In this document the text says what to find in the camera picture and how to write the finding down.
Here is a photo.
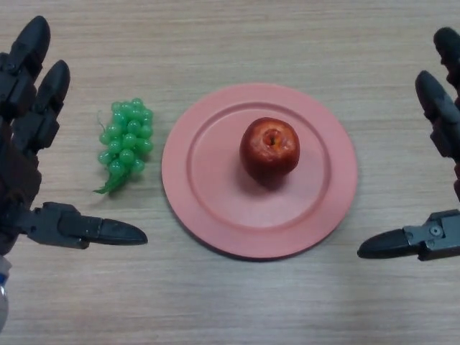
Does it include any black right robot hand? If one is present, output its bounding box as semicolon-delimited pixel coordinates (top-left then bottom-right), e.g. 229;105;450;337
356;27;460;263

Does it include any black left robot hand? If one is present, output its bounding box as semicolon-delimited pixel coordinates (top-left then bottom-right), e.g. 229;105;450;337
0;15;149;257

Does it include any red apple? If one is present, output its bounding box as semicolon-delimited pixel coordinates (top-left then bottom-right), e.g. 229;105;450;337
239;116;301;183

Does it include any pink round plate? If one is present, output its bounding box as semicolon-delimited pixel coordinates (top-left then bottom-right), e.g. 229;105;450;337
161;83;359;260

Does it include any green grape bunch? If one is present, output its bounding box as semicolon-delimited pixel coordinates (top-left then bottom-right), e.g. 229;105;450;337
93;98;155;196

